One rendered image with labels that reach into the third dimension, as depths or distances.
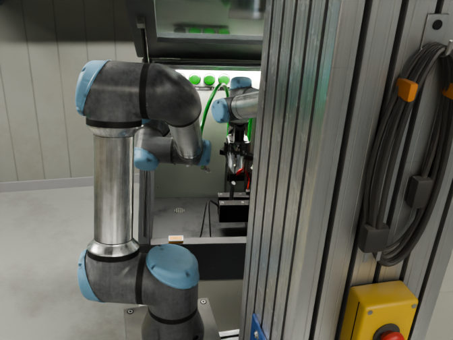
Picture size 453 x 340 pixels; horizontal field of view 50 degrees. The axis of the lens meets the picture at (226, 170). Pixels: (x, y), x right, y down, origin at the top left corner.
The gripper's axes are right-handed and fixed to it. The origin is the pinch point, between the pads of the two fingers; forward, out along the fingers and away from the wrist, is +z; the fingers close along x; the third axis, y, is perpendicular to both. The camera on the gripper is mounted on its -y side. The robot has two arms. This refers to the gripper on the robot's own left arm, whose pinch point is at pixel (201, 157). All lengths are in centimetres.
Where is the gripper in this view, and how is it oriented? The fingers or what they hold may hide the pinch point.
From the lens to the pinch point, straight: 167.7
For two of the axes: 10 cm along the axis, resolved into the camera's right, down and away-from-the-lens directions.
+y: -2.5, 9.1, -3.4
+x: 8.6, 0.5, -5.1
